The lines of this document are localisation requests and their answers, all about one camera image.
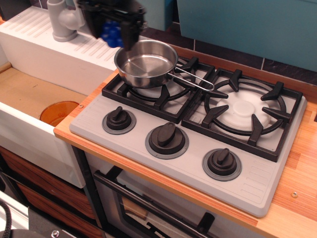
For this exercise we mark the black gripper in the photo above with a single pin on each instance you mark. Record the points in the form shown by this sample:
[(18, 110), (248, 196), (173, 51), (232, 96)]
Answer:
[(129, 13)]

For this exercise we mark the blue toy blueberry cluster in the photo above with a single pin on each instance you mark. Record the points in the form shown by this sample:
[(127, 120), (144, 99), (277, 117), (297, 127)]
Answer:
[(111, 34)]

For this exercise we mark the stainless steel pan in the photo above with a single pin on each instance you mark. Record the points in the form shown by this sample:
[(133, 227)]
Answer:
[(151, 64)]

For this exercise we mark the black left stove knob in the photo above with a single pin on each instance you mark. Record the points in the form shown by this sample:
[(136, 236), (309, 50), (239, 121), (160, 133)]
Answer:
[(119, 121)]

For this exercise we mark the black stove knob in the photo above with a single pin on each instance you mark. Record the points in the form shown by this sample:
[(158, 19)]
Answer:
[(222, 164), (167, 141), (119, 121)]

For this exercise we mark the black middle stove knob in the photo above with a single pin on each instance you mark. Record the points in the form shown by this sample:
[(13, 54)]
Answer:
[(167, 141)]

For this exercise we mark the black right stove knob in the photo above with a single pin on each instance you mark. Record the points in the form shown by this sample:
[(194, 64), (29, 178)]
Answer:
[(222, 164)]

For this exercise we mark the grey toy stove top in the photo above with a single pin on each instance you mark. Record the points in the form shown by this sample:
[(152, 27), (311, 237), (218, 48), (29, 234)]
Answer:
[(252, 191)]

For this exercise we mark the grey toy faucet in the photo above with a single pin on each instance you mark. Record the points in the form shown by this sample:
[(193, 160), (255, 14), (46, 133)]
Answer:
[(65, 22)]

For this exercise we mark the black left burner grate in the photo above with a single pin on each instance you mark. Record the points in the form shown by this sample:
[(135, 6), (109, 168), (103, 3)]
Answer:
[(170, 101)]

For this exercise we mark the black burner grate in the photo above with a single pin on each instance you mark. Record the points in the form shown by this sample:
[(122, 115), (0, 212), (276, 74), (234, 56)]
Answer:
[(252, 115), (170, 101)]

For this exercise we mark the white toy sink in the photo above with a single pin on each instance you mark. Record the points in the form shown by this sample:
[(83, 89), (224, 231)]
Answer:
[(37, 71)]

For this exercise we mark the black right burner grate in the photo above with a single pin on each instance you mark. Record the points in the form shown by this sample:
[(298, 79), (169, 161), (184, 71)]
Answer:
[(252, 115)]

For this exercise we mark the wooden drawer fronts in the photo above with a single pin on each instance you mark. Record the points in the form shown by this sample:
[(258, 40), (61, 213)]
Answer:
[(47, 194)]

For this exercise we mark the oven door with handle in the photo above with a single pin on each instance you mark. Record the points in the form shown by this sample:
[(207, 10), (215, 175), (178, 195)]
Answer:
[(144, 210)]

